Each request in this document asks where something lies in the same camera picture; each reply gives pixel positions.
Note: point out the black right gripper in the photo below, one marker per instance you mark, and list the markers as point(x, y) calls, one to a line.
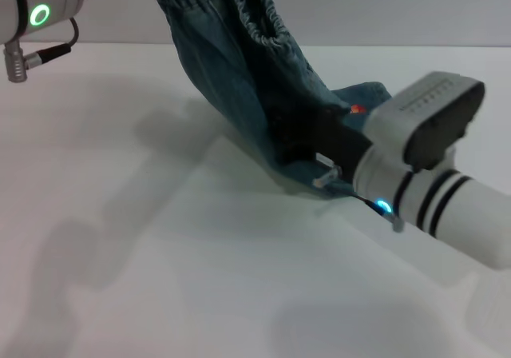
point(343, 146)

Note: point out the blue denim shorts cartoon print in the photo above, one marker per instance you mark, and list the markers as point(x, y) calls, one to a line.
point(207, 74)

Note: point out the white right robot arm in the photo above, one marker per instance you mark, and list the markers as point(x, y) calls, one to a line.
point(459, 214)

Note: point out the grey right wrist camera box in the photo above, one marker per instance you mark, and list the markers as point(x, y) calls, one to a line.
point(435, 118)

